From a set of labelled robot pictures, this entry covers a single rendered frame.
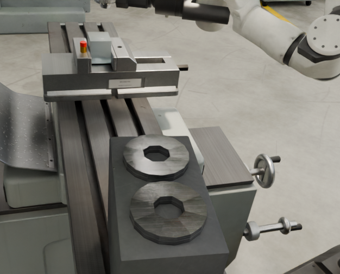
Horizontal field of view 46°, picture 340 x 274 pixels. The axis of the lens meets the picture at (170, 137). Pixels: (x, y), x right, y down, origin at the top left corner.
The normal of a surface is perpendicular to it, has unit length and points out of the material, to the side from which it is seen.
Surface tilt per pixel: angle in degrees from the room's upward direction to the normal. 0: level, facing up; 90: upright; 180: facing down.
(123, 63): 90
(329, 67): 128
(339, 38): 45
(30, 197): 90
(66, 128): 0
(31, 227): 90
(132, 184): 0
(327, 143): 0
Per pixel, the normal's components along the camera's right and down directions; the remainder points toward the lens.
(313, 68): 0.00, 0.97
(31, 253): 0.28, 0.58
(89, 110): 0.11, -0.81
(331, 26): -0.28, -0.25
